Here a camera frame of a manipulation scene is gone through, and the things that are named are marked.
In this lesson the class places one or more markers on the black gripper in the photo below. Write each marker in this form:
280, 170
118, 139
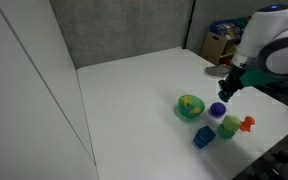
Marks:
236, 77

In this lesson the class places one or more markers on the dark green toy block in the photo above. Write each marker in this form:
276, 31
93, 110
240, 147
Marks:
223, 97

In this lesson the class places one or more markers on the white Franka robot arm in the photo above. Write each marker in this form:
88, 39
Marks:
277, 43

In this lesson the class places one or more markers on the green plastic bowl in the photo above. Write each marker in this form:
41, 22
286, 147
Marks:
191, 106

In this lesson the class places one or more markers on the grey metal plate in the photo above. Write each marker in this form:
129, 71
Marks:
217, 71

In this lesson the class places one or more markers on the purple ball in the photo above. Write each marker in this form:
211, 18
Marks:
217, 109

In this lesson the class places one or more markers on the light green cube block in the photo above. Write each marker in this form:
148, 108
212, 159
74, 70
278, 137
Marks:
230, 126

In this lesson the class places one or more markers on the yellow toy piece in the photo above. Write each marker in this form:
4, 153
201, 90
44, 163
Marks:
195, 110

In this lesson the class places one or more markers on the orange toy piece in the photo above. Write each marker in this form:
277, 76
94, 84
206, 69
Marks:
247, 123

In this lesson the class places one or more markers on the cardboard box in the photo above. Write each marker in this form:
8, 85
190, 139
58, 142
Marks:
213, 48

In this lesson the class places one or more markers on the yellow star toy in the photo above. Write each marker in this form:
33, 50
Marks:
186, 100

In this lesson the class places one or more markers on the blue cube block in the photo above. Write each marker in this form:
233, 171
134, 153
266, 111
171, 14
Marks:
204, 136

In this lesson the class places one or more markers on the colourful toy box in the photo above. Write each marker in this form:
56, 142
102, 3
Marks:
229, 29

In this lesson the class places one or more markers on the black vertical pole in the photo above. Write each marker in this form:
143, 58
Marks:
188, 25

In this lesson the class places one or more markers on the black perforated base board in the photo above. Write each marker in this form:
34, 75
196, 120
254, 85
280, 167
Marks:
277, 160

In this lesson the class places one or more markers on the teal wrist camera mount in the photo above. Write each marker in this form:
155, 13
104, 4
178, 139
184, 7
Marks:
257, 78

